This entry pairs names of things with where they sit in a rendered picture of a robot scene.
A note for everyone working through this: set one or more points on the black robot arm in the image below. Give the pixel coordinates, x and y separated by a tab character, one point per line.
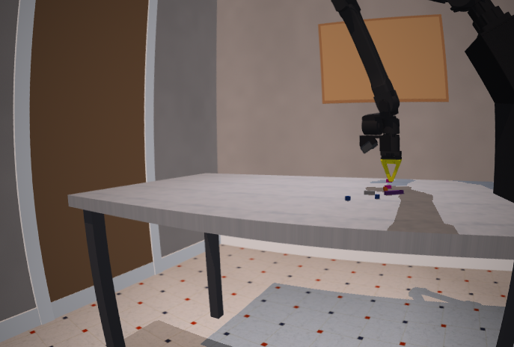
482	12

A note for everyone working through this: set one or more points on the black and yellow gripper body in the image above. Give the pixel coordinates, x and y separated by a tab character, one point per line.
395	149

